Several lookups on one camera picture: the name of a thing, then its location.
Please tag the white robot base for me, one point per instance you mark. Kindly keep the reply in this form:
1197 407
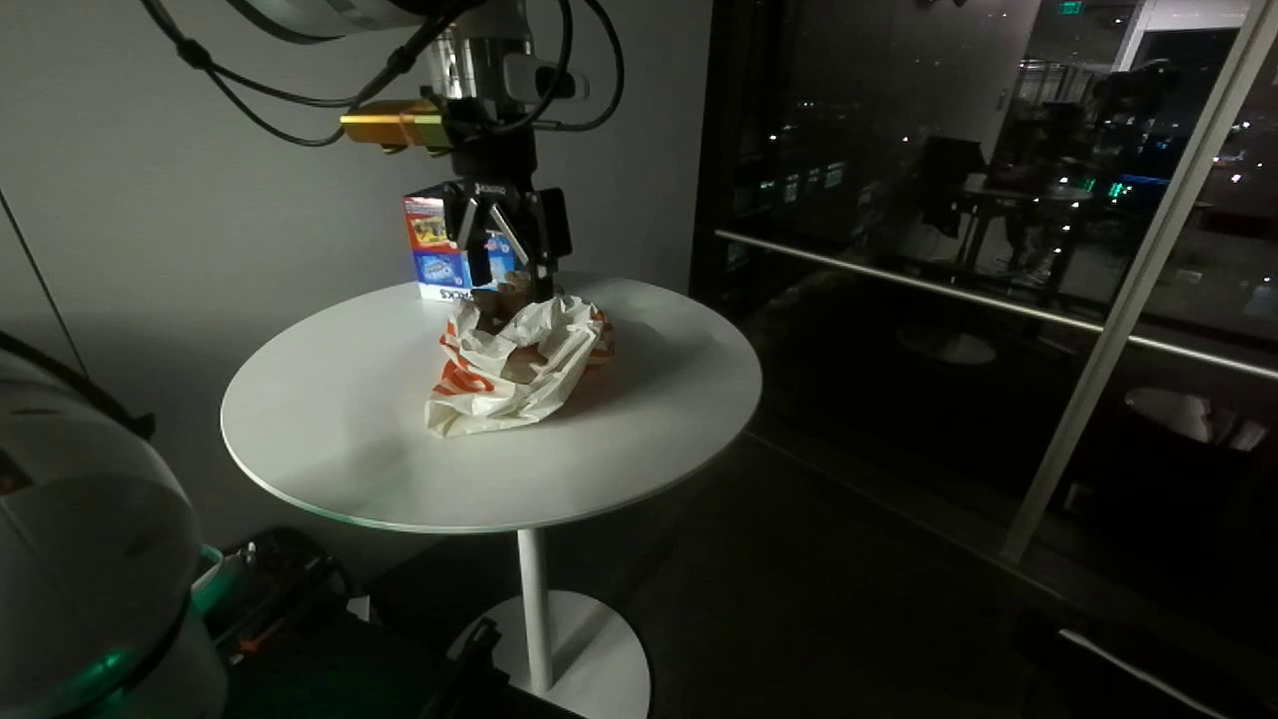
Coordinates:
96 561

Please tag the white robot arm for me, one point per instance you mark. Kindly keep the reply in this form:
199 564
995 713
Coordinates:
461 85

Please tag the round white pedestal table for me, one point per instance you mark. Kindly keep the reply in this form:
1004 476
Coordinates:
404 414

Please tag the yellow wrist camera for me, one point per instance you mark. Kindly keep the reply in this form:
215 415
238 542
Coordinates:
397 123

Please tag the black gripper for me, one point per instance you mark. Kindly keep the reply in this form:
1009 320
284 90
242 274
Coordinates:
493 189

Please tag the blue snack variety box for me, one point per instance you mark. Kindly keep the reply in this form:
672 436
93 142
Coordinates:
437 254

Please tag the white orange plastic bag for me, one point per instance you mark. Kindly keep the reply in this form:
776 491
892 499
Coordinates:
521 372

